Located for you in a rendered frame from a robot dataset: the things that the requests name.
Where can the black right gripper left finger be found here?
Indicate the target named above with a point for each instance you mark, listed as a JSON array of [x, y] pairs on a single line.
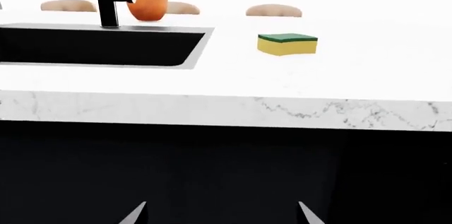
[[137, 216]]

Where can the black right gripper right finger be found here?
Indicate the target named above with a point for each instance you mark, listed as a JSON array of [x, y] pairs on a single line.
[[308, 216]]

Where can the yellow sponge with green top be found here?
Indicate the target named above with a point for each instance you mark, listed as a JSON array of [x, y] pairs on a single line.
[[286, 46]]

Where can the black kitchen sink basin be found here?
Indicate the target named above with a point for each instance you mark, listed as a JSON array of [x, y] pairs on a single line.
[[95, 47]]

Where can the dark counter cabinet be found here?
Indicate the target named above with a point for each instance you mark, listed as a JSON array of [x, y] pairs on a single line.
[[226, 176]]

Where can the beige chair back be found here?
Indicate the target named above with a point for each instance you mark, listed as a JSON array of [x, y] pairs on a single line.
[[182, 8], [273, 10], [67, 5]]

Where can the orange plant pot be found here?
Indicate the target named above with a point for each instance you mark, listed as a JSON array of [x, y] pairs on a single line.
[[150, 0]]

